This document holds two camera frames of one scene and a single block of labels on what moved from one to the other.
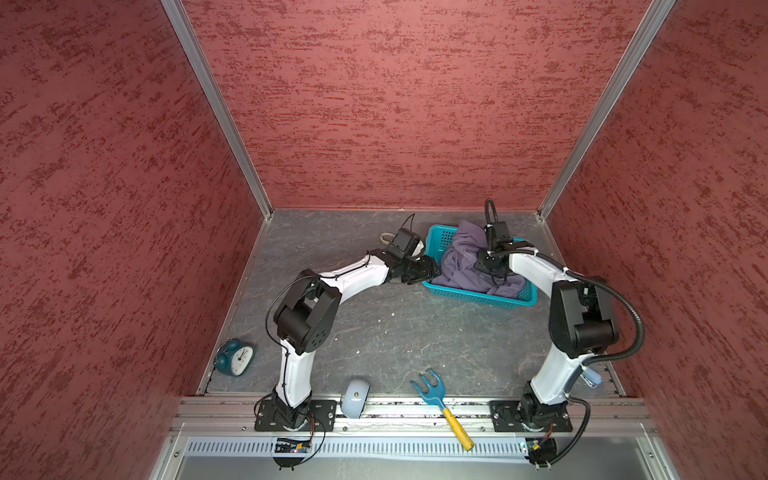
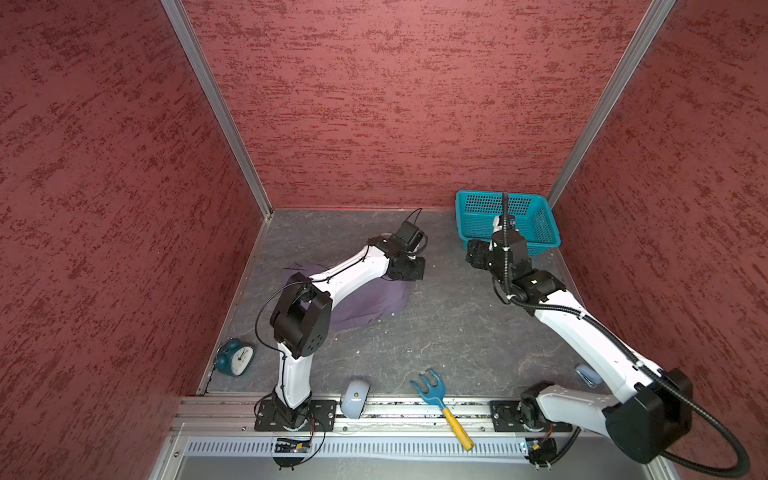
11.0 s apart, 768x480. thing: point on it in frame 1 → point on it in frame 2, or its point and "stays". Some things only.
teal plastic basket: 439,238 → 532,213
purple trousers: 459,253 → 381,297
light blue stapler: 592,378 stays
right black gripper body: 485,262 stays
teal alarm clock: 234,358 stays
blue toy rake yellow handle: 435,393 stays
